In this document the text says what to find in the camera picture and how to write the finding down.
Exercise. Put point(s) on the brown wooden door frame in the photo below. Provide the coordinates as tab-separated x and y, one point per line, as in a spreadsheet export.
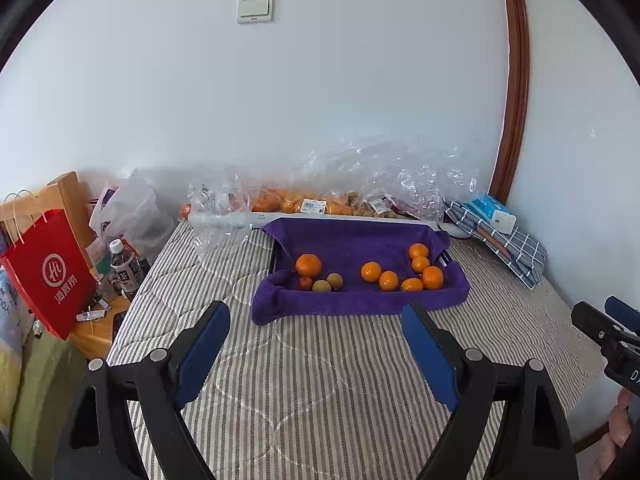
515	85

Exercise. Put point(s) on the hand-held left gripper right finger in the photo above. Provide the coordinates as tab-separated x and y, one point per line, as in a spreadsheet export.
430	355

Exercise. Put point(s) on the small orange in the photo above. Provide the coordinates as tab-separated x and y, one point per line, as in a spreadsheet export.
420	264

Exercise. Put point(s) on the purple towel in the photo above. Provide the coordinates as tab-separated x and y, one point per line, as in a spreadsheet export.
350	245

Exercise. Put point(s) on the white light switch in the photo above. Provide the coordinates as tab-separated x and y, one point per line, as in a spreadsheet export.
255	9

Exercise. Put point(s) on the person's right hand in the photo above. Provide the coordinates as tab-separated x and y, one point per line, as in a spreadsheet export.
620	435

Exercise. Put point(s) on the large crumpled clear plastic bag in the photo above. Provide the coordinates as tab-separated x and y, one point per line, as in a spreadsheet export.
400	170

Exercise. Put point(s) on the red fruit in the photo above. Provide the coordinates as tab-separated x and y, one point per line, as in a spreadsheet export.
305	283

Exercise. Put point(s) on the red paper bag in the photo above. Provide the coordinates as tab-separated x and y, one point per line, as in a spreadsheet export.
50	280

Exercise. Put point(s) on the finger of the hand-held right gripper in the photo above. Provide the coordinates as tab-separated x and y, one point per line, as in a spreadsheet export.
622	310
595	322

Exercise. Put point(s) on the blue tissue packet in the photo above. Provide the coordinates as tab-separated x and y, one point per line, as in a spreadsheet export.
487	205

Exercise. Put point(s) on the wooden nightstand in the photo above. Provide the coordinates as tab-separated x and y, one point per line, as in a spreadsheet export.
100	335

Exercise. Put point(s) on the dark tea bottle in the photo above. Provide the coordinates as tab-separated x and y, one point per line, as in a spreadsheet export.
125	272

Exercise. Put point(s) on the small clear bottle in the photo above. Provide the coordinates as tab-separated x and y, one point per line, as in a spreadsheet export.
103	290

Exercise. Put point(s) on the striped quilt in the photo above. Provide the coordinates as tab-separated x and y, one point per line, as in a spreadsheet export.
325	375

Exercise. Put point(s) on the large orange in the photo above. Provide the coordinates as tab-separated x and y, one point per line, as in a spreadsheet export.
307	265

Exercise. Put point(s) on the white plastic bag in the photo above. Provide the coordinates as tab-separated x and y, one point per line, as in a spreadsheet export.
135	215

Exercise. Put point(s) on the checked grey cloth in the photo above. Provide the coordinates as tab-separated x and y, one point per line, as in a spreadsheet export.
525	255

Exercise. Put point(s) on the bagged oranges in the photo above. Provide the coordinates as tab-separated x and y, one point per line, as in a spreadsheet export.
285	202

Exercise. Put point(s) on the small green pear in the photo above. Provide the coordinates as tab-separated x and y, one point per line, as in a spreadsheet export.
321	286

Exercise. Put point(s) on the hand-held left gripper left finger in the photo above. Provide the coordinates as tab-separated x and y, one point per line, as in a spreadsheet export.
200	355

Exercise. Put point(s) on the green cloth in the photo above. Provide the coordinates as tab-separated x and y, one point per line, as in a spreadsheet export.
40	390

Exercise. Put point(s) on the black phone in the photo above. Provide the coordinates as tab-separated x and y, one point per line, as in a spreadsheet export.
119	324

